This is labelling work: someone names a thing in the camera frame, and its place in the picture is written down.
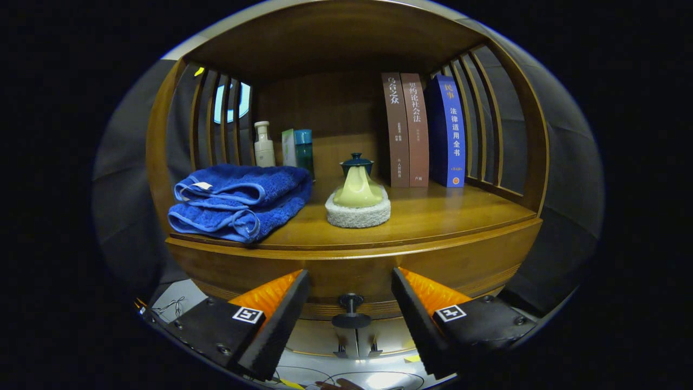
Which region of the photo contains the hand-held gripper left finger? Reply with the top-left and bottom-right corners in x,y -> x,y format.
172,269 -> 311,381

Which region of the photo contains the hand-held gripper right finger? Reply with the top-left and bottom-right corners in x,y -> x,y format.
391,266 -> 537,381

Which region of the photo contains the yellow green scrub brush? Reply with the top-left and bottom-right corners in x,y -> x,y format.
325,165 -> 391,229

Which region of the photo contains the wooden cabinet door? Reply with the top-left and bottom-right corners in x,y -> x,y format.
298,318 -> 358,359
357,318 -> 419,358

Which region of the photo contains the wooden countertop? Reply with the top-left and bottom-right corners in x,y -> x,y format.
169,176 -> 539,252

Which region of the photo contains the wooden cabinet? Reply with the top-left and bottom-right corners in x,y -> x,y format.
145,0 -> 550,361

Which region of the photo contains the folded blue towel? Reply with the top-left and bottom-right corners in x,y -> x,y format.
167,164 -> 313,244

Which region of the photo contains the dark blue lidded teacup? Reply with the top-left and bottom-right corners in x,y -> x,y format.
340,153 -> 374,177

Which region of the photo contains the teal capped bottle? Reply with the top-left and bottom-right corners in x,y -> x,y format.
294,129 -> 315,179

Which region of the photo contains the white green tube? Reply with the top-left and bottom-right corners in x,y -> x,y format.
282,128 -> 297,167

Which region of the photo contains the cream pump bottle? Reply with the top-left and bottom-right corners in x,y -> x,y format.
254,121 -> 276,167

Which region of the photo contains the reddish brown book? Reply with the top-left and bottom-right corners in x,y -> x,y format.
401,73 -> 430,188

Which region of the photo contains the dark brown book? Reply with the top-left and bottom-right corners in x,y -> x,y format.
381,73 -> 410,188

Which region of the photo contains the blue book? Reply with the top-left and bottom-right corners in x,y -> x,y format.
428,75 -> 466,188

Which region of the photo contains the tangle of floor cables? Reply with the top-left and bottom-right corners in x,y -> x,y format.
154,295 -> 426,390

